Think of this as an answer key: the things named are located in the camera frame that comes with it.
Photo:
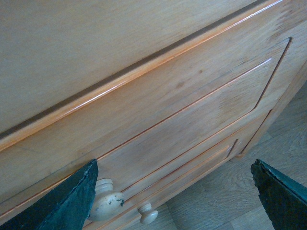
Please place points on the wooden drawer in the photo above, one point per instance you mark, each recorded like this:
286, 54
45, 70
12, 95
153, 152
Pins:
144, 130
142, 206

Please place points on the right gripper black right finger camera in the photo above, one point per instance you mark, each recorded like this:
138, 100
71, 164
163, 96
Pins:
284, 199

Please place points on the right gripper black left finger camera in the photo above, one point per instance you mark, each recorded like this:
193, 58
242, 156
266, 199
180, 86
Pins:
66, 207

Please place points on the wooden nightstand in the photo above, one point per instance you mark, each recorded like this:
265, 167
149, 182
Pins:
58, 56

